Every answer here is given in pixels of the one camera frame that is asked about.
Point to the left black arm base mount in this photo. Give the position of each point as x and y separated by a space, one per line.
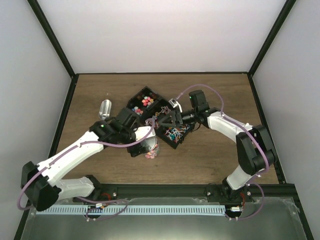
102 192

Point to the black three-compartment candy tray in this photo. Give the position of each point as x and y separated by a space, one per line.
160 101

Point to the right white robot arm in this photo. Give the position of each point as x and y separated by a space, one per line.
255 149

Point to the metal candy scoop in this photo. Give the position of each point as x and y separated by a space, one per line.
105 109

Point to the light blue slotted cable duct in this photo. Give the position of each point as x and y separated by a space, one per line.
137 210

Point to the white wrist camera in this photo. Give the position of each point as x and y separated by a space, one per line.
144 132
175 104

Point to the pile of rainbow lollipops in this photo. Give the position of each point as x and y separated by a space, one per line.
154 119

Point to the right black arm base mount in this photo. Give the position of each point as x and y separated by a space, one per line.
224 195

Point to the pile of star candies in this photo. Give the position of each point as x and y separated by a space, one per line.
141 102

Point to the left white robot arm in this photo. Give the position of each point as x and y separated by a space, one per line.
44 184

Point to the pile of white-stick lollipops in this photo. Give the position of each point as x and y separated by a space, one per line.
176 134

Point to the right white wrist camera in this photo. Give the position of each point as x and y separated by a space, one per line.
175 104

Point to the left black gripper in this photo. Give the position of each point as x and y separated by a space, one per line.
136 150

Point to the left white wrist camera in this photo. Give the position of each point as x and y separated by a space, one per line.
144 132

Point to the clear glass jar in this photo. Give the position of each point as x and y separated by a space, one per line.
154 153

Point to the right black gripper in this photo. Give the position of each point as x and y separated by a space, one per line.
176 121

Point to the round metal jar lid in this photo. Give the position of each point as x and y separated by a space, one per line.
150 144

